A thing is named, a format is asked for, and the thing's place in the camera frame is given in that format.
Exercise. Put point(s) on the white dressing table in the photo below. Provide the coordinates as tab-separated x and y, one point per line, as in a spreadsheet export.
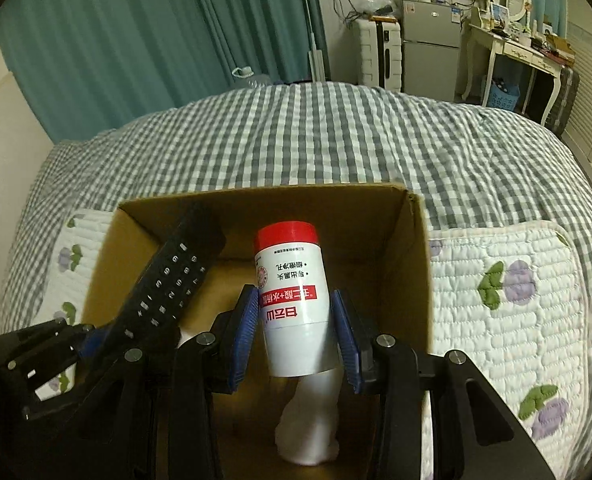
516	47

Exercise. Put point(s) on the white bottle with red cap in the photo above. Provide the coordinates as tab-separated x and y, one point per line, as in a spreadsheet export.
291	330

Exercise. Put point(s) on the teal curtain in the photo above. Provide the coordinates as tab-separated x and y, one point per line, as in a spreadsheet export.
126	35

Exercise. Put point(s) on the black remote control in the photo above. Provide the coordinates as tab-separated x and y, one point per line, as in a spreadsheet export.
176	270

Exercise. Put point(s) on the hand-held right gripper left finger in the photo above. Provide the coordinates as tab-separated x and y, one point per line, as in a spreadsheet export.
243	345

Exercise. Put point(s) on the white floral quilted mat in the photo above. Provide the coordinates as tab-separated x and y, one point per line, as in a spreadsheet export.
501	335

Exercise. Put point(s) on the white suitcase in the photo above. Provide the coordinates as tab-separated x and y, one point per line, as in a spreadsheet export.
376	55

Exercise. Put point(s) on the white crumpled cloth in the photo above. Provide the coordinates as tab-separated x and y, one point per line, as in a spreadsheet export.
308	420

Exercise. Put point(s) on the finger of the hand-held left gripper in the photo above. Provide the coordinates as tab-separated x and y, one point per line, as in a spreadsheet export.
36	355

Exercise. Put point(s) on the white mop pole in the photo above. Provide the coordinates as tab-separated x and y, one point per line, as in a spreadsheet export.
317	60

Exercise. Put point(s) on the brown cardboard box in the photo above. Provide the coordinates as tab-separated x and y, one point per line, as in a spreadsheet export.
376	240

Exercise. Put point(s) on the grey checkered bed sheet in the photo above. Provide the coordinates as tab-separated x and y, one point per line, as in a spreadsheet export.
296	140

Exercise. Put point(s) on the blue plastic basket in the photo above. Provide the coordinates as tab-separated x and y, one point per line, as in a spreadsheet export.
503	96

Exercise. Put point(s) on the clear plastic bag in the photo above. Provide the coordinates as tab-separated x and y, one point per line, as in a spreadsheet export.
378	6

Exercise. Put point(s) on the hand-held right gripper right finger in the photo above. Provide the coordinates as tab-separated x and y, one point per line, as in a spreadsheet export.
347	350

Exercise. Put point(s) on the silver fridge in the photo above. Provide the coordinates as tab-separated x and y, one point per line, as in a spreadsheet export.
431	45

